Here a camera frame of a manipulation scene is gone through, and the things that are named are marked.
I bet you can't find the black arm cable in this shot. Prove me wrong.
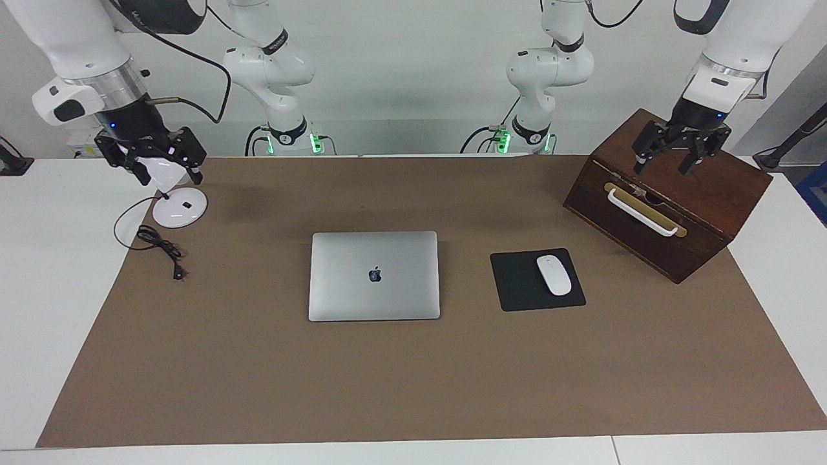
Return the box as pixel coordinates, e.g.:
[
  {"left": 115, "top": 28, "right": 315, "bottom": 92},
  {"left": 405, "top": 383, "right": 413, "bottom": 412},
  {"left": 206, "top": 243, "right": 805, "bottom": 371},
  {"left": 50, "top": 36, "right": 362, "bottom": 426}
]
[
  {"left": 743, "top": 48, "right": 777, "bottom": 101},
  {"left": 109, "top": 0, "right": 233, "bottom": 125}
]

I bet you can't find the white computer mouse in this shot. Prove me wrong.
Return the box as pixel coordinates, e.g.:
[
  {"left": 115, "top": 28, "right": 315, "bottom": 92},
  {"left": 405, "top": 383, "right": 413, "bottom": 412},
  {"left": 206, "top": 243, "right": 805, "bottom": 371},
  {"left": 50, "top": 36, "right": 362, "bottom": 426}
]
[{"left": 536, "top": 255, "right": 573, "bottom": 296}]

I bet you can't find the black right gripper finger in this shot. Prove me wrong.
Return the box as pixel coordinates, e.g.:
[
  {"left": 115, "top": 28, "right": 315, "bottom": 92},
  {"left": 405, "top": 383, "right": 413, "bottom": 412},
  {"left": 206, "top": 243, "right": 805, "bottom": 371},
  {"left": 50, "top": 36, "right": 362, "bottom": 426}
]
[
  {"left": 111, "top": 154, "right": 152, "bottom": 188},
  {"left": 167, "top": 127, "right": 208, "bottom": 186}
]

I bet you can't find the white desk lamp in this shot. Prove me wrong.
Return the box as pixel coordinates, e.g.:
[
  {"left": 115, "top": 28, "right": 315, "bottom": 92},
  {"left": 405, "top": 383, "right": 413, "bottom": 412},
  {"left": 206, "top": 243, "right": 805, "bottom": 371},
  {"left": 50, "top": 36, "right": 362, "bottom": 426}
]
[{"left": 137, "top": 157, "right": 209, "bottom": 229}]

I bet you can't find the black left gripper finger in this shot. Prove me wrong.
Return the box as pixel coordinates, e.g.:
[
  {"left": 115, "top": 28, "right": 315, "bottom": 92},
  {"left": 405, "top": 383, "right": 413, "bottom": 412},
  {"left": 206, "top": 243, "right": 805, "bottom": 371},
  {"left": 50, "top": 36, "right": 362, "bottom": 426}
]
[
  {"left": 677, "top": 129, "right": 731, "bottom": 177},
  {"left": 632, "top": 119, "right": 671, "bottom": 177}
]

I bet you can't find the dark brown wooden box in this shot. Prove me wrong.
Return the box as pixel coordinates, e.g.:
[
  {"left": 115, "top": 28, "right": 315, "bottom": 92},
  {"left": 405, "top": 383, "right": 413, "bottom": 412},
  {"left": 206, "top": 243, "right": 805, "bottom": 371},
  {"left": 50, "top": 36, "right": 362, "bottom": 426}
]
[{"left": 563, "top": 108, "right": 773, "bottom": 285}]

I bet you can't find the brown table mat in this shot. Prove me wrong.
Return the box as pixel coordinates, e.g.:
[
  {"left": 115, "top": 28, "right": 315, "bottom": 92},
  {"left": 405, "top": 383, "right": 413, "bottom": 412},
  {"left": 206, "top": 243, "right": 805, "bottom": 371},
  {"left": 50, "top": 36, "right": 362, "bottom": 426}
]
[{"left": 36, "top": 154, "right": 827, "bottom": 448}]

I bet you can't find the black mouse pad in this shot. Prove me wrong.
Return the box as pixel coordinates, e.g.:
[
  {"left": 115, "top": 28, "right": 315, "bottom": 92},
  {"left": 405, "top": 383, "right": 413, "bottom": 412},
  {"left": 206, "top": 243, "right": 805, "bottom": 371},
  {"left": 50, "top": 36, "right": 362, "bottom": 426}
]
[{"left": 490, "top": 248, "right": 587, "bottom": 313}]

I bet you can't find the white box handle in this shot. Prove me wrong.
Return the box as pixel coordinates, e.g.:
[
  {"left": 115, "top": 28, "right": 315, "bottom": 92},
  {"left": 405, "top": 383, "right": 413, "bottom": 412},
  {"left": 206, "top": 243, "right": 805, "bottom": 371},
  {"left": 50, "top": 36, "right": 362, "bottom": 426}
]
[{"left": 607, "top": 187, "right": 679, "bottom": 237}]

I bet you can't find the blue object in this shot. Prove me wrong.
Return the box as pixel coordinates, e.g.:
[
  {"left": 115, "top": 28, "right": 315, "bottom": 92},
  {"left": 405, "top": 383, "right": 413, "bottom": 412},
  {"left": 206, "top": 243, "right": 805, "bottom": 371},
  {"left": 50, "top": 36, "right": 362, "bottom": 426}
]
[{"left": 797, "top": 161, "right": 827, "bottom": 228}]

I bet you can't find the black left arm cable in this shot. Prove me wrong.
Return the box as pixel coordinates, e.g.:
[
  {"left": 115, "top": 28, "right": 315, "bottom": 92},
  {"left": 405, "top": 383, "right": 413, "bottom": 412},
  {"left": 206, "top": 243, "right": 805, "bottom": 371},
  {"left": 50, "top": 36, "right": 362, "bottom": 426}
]
[{"left": 743, "top": 48, "right": 777, "bottom": 101}]

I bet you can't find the black stand leg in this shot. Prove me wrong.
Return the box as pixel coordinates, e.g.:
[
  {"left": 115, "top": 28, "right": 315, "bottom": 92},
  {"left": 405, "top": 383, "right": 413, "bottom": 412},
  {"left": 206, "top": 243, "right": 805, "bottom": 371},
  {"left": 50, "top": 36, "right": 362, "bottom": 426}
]
[{"left": 753, "top": 102, "right": 827, "bottom": 172}]

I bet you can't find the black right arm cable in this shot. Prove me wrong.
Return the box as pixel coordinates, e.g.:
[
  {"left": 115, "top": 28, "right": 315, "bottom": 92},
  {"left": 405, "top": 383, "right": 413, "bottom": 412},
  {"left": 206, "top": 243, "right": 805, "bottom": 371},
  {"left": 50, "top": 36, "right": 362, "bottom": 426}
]
[{"left": 109, "top": 0, "right": 233, "bottom": 125}]

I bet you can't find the black lamp power cable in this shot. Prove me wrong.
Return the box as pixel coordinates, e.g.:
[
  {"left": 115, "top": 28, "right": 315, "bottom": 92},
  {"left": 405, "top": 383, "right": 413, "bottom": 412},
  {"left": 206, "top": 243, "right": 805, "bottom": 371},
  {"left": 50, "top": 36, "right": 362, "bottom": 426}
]
[{"left": 114, "top": 196, "right": 189, "bottom": 282}]

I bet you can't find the black clamp foot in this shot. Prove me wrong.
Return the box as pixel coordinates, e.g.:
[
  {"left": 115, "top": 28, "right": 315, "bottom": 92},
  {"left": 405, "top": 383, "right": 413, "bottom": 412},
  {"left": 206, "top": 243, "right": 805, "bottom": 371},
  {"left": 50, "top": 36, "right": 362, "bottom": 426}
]
[{"left": 0, "top": 136, "right": 34, "bottom": 177}]

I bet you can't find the silver grey laptop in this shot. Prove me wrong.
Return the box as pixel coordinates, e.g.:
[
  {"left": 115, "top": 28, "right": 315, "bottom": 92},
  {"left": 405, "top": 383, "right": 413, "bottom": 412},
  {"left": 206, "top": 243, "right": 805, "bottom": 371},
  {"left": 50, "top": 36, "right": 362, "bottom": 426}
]
[{"left": 308, "top": 231, "right": 441, "bottom": 322}]

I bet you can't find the gold handle backing plate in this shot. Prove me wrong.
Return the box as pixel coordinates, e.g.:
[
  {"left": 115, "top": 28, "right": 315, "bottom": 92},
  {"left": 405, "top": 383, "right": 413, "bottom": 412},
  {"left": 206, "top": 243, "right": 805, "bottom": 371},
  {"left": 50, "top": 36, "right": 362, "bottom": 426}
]
[{"left": 604, "top": 183, "right": 688, "bottom": 239}]

